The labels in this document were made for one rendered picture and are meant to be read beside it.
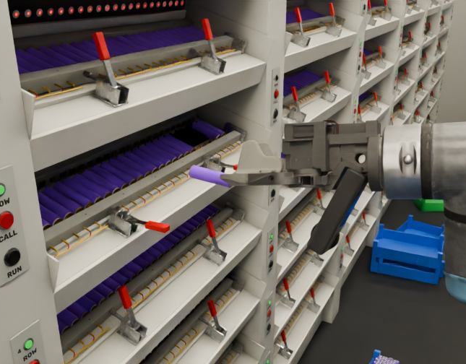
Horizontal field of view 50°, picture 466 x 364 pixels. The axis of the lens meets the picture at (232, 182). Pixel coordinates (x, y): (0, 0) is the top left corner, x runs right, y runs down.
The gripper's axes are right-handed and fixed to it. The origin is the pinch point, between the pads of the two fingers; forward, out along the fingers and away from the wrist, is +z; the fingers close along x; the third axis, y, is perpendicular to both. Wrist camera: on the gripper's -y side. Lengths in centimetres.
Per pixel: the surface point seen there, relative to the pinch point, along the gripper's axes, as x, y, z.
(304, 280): -97, -31, 16
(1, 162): 27.0, 1.7, 13.5
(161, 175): -9.1, 1.5, 17.0
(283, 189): -66, -1, 14
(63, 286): 15.7, -12.7, 15.8
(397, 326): -146, -55, -8
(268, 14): -29.4, 33.5, 4.7
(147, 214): -3.0, -4.8, 15.7
